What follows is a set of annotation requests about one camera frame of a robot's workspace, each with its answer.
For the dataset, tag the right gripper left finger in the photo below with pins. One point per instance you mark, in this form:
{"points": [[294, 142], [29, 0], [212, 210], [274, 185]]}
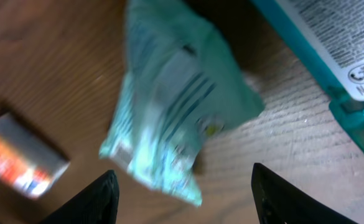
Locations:
{"points": [[95, 204]]}

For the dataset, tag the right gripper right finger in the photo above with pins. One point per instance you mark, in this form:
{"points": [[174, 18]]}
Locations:
{"points": [[278, 202]]}

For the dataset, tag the orange small snack box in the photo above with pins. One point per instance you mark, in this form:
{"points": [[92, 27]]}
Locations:
{"points": [[27, 163]]}

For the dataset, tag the light green wipes packet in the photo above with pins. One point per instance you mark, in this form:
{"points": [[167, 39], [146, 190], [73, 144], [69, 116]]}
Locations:
{"points": [[182, 87]]}

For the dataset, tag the teal mouthwash bottle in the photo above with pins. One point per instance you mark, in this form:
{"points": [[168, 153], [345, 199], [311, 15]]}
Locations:
{"points": [[328, 37]]}

